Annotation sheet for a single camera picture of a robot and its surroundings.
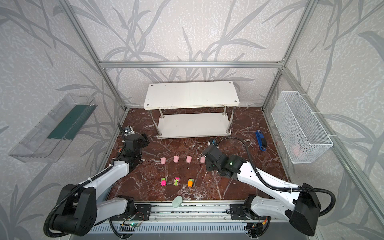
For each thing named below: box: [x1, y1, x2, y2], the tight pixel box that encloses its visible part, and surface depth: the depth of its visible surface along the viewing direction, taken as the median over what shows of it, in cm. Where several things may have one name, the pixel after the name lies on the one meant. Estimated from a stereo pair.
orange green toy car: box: [187, 178, 194, 188], surface depth 82 cm
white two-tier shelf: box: [143, 81, 240, 139], surface depth 87 cm
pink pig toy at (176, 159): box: [173, 155, 180, 163], surface depth 93 cm
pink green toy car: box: [160, 177, 167, 187], surface depth 83 cm
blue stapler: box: [255, 130, 268, 152], surface depth 99 cm
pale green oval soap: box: [172, 195, 183, 208], surface depth 77 cm
